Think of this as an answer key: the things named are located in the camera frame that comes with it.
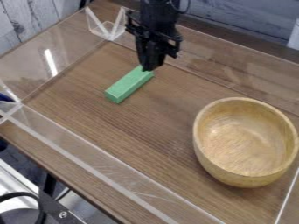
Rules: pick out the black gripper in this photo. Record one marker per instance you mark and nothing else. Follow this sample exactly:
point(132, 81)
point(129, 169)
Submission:
point(153, 25)

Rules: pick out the green rectangular block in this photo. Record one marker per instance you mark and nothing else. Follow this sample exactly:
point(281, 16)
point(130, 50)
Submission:
point(129, 84)

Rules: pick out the light wooden bowl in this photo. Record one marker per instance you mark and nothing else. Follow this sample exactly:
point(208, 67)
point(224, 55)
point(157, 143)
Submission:
point(245, 141)

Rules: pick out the blue object at edge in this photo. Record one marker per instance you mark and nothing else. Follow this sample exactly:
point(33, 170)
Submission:
point(6, 98)

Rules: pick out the clear acrylic tray enclosure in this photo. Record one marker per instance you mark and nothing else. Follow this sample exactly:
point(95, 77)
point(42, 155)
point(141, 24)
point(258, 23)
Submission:
point(190, 145)

